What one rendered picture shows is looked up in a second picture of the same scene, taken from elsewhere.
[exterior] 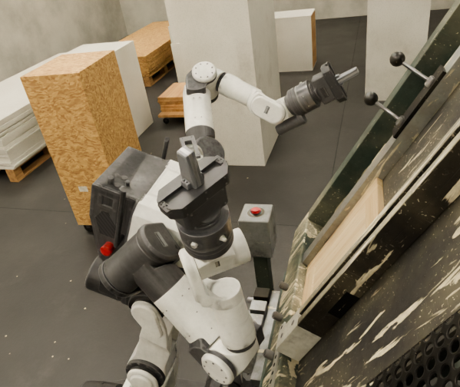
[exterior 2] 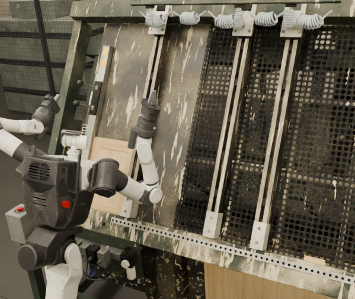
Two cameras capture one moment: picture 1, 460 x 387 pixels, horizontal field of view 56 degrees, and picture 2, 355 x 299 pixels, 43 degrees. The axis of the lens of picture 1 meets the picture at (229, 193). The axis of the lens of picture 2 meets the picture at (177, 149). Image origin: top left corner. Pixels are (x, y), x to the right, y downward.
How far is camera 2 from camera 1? 194 cm
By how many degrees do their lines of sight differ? 70
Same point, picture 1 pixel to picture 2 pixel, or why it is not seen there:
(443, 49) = (74, 80)
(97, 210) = (59, 180)
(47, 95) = not seen: outside the picture
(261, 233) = not seen: hidden behind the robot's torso
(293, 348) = (134, 210)
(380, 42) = not seen: outside the picture
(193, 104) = (6, 134)
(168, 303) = (131, 181)
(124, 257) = (110, 172)
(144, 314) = (74, 251)
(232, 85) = (8, 121)
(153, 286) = (124, 177)
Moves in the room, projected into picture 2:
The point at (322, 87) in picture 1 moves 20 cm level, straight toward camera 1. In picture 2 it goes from (51, 107) to (82, 109)
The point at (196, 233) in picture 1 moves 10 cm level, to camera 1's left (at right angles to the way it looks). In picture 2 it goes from (154, 122) to (150, 130)
